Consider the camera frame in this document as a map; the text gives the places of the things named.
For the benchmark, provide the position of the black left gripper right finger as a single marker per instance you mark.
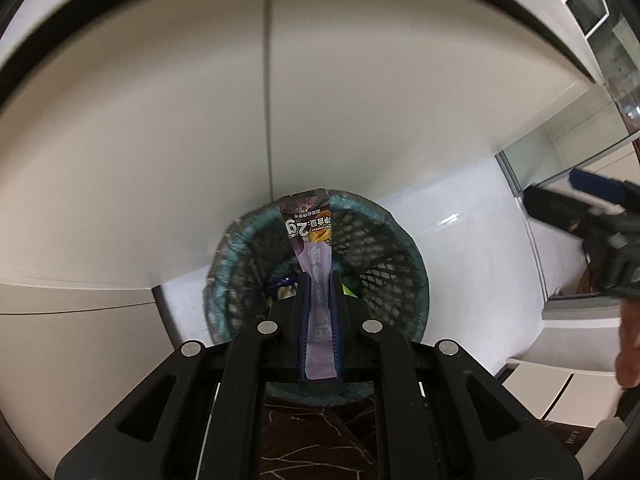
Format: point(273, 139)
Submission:
point(337, 311)

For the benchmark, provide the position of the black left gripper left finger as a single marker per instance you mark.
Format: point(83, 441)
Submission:
point(303, 307)

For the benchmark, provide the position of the dark blue snack wrapper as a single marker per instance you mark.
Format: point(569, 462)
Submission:
point(610, 190)

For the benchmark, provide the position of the purple snack wrapper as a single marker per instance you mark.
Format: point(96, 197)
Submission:
point(307, 220)

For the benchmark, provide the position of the dark mesh trash basket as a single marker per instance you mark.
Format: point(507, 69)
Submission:
point(377, 260)

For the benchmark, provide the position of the person's right hand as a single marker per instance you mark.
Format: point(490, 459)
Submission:
point(627, 364)

